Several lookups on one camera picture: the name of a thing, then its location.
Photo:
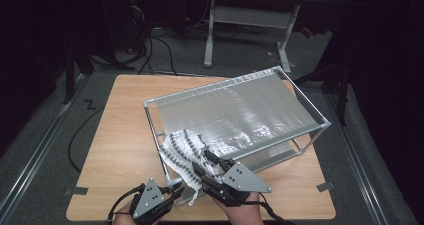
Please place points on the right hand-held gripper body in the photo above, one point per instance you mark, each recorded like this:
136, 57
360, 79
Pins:
240, 183

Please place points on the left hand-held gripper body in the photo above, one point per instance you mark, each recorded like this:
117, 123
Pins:
150, 201

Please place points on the white cloth with dark pattern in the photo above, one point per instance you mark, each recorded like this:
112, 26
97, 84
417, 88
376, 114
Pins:
186, 155

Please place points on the two-tier metal shelf rack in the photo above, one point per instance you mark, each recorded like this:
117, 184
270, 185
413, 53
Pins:
243, 115

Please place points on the person's left hand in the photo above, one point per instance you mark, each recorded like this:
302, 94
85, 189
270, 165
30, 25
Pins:
128, 215

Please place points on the person's right hand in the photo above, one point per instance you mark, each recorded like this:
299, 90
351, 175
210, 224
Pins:
240, 213

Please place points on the grey tape strip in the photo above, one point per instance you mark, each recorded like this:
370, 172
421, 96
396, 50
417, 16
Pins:
77, 190
325, 186

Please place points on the black stand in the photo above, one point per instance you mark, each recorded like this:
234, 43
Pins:
340, 91
69, 75

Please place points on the desk with white metal legs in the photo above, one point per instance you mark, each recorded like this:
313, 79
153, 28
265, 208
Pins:
250, 16

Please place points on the dark computer tower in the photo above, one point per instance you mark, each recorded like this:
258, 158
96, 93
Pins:
138, 18

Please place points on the metal floor rail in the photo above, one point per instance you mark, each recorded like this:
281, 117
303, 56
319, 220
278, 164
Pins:
356, 158
36, 151

